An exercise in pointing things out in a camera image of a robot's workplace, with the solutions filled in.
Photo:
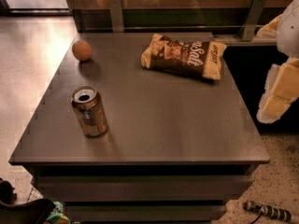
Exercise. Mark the colourful green cloth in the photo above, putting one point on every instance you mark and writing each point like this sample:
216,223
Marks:
57,215

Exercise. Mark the brown chips bag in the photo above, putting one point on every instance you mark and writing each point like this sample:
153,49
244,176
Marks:
195,59

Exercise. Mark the dark chair seat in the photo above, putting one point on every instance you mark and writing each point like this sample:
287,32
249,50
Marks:
34,212

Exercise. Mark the orange fruit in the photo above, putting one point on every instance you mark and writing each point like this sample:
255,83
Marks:
82,50

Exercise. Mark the right metal bracket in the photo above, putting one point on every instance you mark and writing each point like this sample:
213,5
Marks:
247,30

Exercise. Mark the gold soda can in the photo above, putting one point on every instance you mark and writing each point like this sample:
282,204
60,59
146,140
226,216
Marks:
88,107

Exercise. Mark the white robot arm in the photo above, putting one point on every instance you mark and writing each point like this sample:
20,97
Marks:
281,87

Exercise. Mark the dark grey drawer cabinet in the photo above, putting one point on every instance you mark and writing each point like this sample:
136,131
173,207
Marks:
176,149

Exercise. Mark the striped cylindrical tool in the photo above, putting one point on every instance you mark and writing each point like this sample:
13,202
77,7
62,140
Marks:
271,212

